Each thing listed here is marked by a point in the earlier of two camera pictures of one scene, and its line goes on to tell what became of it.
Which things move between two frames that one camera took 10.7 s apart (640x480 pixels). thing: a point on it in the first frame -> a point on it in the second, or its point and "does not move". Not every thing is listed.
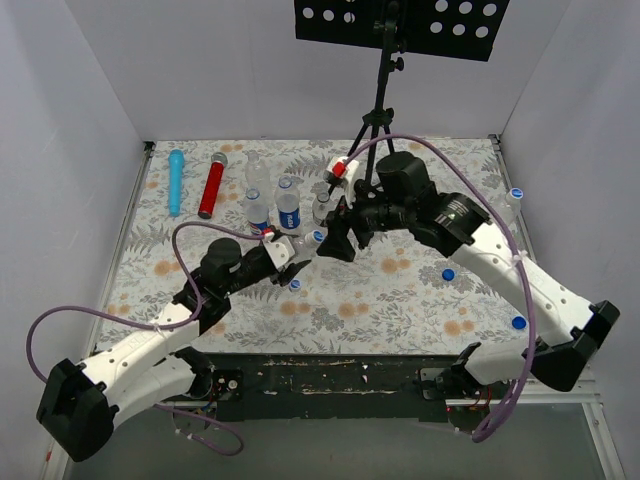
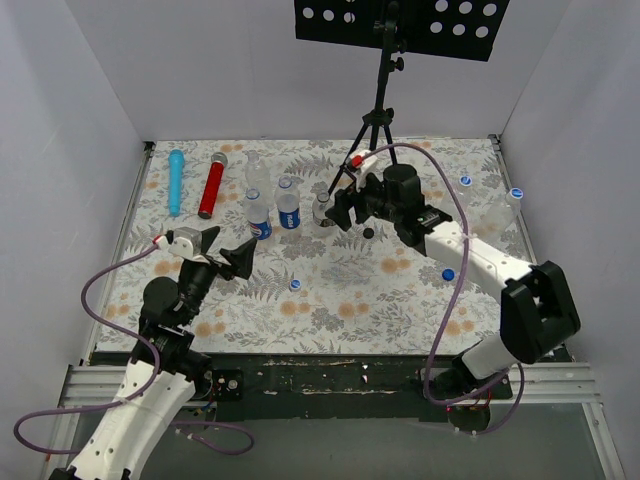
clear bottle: [304, 249] -> [466, 196]
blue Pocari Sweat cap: [516, 193] does not move
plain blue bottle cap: [448, 274] does not move
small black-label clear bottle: [321, 207] does not move
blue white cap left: [295, 284] does not move
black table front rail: [339, 387] does not move
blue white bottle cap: [317, 236] -> [465, 180]
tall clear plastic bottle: [257, 175] does not move
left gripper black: [282, 272] -> [220, 263]
